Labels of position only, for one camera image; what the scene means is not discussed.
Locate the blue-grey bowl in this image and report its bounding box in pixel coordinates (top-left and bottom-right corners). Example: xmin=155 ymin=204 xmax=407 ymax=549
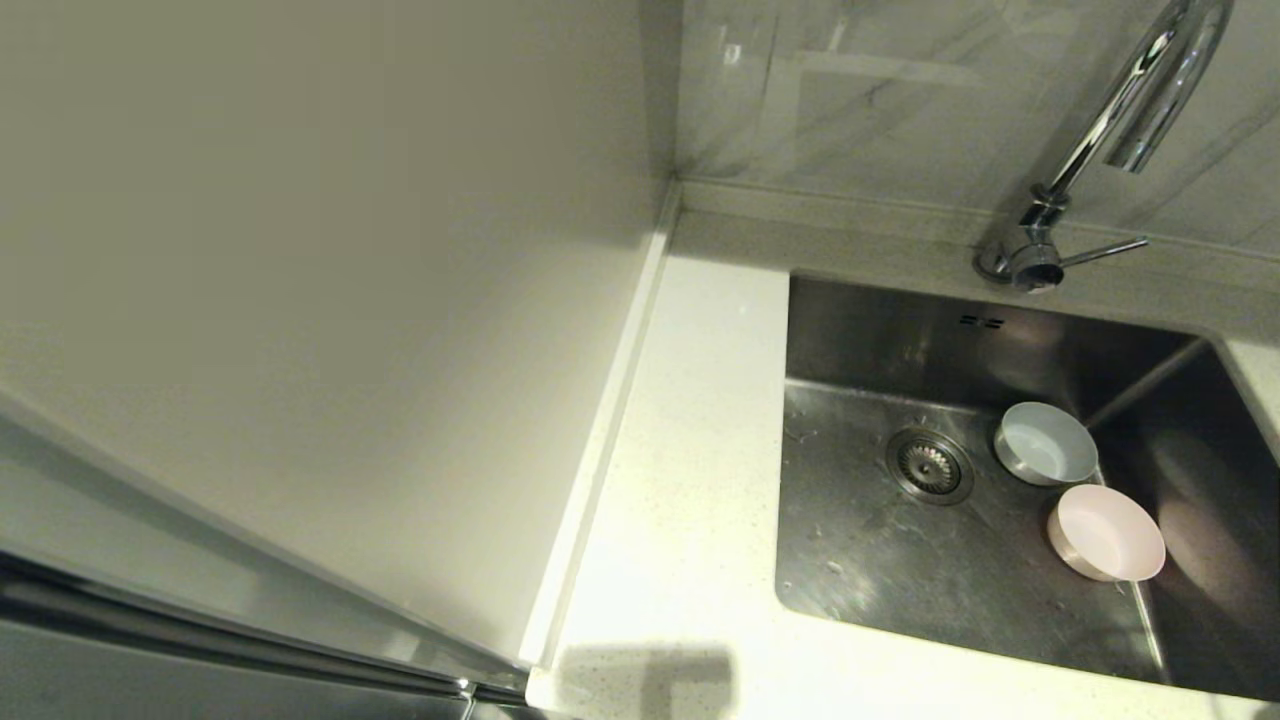
xmin=993 ymin=401 xmax=1101 ymax=488

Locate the pink bowl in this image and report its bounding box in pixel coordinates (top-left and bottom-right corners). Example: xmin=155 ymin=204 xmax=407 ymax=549
xmin=1046 ymin=484 xmax=1167 ymax=583

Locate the stainless steel sink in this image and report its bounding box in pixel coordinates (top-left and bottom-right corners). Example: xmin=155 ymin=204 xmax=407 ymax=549
xmin=773 ymin=270 xmax=1280 ymax=701

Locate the white trim strip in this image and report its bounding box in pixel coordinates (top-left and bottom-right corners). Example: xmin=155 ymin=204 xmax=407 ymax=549
xmin=518 ymin=185 xmax=683 ymax=671

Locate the round metal drain strainer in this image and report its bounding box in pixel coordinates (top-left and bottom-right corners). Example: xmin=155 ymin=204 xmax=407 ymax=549
xmin=885 ymin=428 xmax=976 ymax=506

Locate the white cabinet side panel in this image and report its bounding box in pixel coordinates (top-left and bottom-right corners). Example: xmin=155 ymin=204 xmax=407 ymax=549
xmin=0 ymin=0 xmax=681 ymax=669

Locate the chrome gooseneck faucet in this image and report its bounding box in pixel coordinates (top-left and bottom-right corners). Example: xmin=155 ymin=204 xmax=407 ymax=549
xmin=975 ymin=0 xmax=1239 ymax=294

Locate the stainless steel appliance door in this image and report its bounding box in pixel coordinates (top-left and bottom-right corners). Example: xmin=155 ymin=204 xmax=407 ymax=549
xmin=0 ymin=400 xmax=531 ymax=720

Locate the chrome bar handle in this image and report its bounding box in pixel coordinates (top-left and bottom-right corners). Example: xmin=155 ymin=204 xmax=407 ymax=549
xmin=0 ymin=555 xmax=551 ymax=720

